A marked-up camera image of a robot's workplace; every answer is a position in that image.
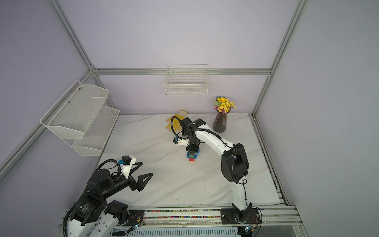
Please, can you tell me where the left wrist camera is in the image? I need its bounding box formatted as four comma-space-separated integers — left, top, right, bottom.
118, 155, 136, 179

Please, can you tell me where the white wire wall basket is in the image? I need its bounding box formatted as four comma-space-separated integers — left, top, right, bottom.
164, 64, 209, 95

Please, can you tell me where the white two-tier mesh shelf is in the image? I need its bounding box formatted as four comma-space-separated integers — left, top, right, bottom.
39, 81, 119, 157

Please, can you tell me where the yellow flower bouquet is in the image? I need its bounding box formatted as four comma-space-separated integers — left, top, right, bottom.
213, 96, 236, 114

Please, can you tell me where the yellow work glove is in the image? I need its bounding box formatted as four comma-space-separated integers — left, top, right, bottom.
166, 110, 188, 132

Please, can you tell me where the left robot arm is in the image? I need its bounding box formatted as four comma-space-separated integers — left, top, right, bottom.
62, 156, 153, 237

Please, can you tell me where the dark glass vase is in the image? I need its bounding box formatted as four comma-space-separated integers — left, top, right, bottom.
213, 112, 228, 133

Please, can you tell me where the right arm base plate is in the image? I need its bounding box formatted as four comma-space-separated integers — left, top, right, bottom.
220, 208, 261, 225

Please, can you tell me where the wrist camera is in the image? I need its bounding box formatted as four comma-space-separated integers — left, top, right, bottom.
173, 137, 189, 146
118, 155, 136, 179

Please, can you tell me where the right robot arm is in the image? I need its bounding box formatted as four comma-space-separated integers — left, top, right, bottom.
170, 116, 262, 227

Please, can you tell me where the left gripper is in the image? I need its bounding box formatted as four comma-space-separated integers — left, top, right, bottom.
103, 163, 153, 199

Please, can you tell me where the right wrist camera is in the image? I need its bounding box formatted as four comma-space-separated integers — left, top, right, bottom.
173, 137, 189, 146

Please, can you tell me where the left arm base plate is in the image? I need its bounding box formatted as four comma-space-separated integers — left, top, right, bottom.
124, 209, 145, 226

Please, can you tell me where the aluminium front rail frame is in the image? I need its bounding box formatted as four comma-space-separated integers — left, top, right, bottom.
53, 205, 309, 237

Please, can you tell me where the light blue lego brick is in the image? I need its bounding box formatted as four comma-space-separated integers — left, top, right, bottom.
187, 150, 200, 159

